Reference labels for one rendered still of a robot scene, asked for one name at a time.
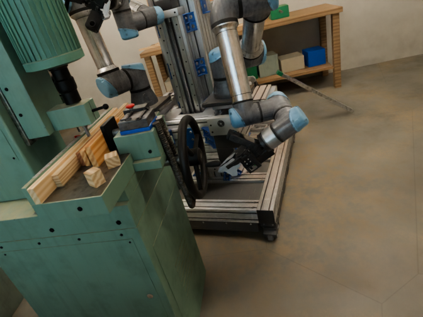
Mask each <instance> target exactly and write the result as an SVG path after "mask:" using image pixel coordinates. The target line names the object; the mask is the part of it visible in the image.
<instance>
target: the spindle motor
mask: <svg viewBox="0 0 423 317"><path fill-rule="evenodd" d="M0 22H1V24H2V25H3V27H4V29H5V31H6V33H7V35H8V37H9V39H10V41H11V43H12V45H13V47H14V49H15V51H16V53H17V55H18V57H19V59H20V61H21V63H22V64H23V67H24V69H25V71H26V72H42V71H45V70H50V69H54V68H57V67H61V66H63V65H67V64H70V63H73V62H75V61H77V60H79V59H81V58H82V57H83V56H85V54H84V52H83V49H82V48H81V44H80V42H79V39H78V37H77V35H76V32H75V29H74V27H73V25H72V22H71V19H70V18H69V15H68V12H67V10H66V8H65V5H64V2H63V0H0Z"/></svg>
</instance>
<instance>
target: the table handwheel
mask: <svg viewBox="0 0 423 317"><path fill-rule="evenodd" d="M188 124H189V125H190V127H191V129H192V131H193V134H194V136H195V140H194V145H193V148H188V146H187V143H186V133H187V127H188ZM174 157H175V160H176V162H177V164H178V165H179V164H180V167H181V172H182V175H183V179H184V182H185V184H186V187H187V189H188V191H189V193H190V194H191V195H192V196H193V197H194V198H195V199H201V198H203V197H204V195H205V194H206V190H207V185H208V167H205V163H207V159H206V151H205V145H204V141H203V137H202V134H201V131H200V128H199V126H198V124H197V122H196V120H195V119H194V118H193V117H192V116H190V115H185V116H183V117H182V118H181V120H180V122H179V126H178V154H177V155H175V156H174ZM199 165H200V170H201V176H200V170H199ZM166 166H170V163H169V161H168V159H166V161H165V163H164V166H163V167H166ZM190 166H193V167H194V170H195V175H196V180H197V184H198V189H197V187H196V185H195V183H194V180H193V177H192V174H191V169H190Z"/></svg>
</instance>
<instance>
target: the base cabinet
mask: <svg viewBox="0 0 423 317"><path fill-rule="evenodd" d="M0 267H1V268H2V270H3V271H4V272H5V273H6V275H7V276H8V277H9V278H10V280H11V281H12V282H13V284H14V285H15V286H16V288H17V289H18V290H19V292H20V293H21V294H22V295H23V297H24V298H25V299H26V300H27V302H28V303H29V305H30V306H31V307H32V308H33V310H34V311H35V312H36V314H37V315H38V316H39V317H200V311H201V302H202V297H203V289H204V284H205V276H206V270H205V266H204V264H203V261H202V258H201V255H200V251H199V249H198V246H197V243H196V240H195V236H194V234H193V231H192V228H191V225H190V222H189V219H188V215H187V213H186V210H185V207H184V204H183V200H182V198H181V195H180V192H179V189H178V185H177V183H176V180H175V177H174V174H173V171H172V168H171V166H166V167H164V168H163V170H162V172H161V174H160V177H159V179H158V181H157V184H156V185H155V187H154V190H153V192H152V195H151V197H150V199H149V201H148V203H147V205H146V207H145V210H144V212H143V215H142V217H141V219H140V221H139V223H138V225H137V227H136V228H125V229H119V230H107V231H96V232H90V233H79V234H72V235H61V236H50V237H44V238H32V239H26V240H15V241H9V242H0Z"/></svg>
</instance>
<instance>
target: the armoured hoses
mask: <svg viewBox="0 0 423 317"><path fill-rule="evenodd" d="M155 120H156V121H155V122H153V124H152V126H153V127H154V128H156V130H157V134H158V136H159V139H160V141H161V143H162V146H163V148H164V151H165V153H166V156H167V159H168V161H169V163H170V165H171V168H172V171H173V172H174V175H175V177H176V180H177V182H178V183H179V186H180V188H181V191H182V193H183V196H184V198H185V200H186V202H187V204H188V206H189V208H191V209H193V208H194V207H195V204H196V199H195V198H194V197H193V196H192V195H191V194H190V193H189V191H188V189H187V187H186V184H185V182H184V179H183V175H182V172H181V167H180V164H179V165H178V164H177V162H176V160H175V157H174V156H175V155H177V154H178V151H177V150H176V147H175V146H174V143H173V140H172V138H171V136H170V133H169V132H168V129H167V126H166V124H165V121H164V120H163V117H162V116H158V117H157V118H156V119H155Z"/></svg>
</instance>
